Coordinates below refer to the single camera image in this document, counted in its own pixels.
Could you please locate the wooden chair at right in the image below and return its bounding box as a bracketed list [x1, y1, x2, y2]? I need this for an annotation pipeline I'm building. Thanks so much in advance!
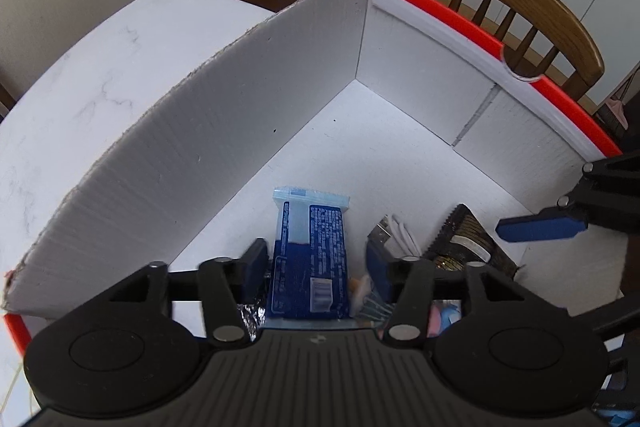
[448, 0, 605, 101]

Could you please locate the red cardboard box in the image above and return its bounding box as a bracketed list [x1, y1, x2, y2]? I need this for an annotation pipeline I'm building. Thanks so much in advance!
[1, 0, 620, 366]

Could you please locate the black dark snack packet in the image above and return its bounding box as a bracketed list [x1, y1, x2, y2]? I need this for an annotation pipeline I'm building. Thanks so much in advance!
[423, 204, 520, 280]

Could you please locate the white USB cable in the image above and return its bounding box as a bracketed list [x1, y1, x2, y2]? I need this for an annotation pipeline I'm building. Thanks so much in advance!
[366, 213, 424, 261]

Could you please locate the cotton swabs bag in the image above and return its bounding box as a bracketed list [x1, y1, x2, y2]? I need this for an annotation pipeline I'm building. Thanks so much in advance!
[348, 275, 395, 331]

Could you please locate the blue wet wipe packet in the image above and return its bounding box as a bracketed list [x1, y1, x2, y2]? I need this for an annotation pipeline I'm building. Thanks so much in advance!
[266, 187, 350, 321]

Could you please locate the pink pig toy figure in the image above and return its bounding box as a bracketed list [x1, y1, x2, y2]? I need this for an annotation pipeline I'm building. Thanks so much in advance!
[427, 300, 462, 338]

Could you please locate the black beads bag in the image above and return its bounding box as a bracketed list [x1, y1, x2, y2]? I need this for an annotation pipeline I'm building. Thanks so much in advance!
[236, 297, 267, 341]

